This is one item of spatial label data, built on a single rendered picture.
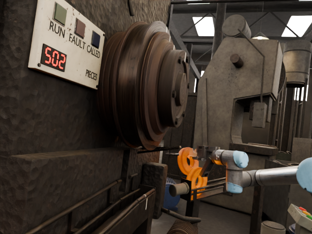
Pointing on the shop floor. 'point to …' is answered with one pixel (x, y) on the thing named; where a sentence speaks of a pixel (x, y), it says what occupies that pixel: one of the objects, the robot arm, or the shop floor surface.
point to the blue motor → (171, 204)
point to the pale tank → (294, 71)
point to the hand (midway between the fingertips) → (188, 157)
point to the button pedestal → (300, 220)
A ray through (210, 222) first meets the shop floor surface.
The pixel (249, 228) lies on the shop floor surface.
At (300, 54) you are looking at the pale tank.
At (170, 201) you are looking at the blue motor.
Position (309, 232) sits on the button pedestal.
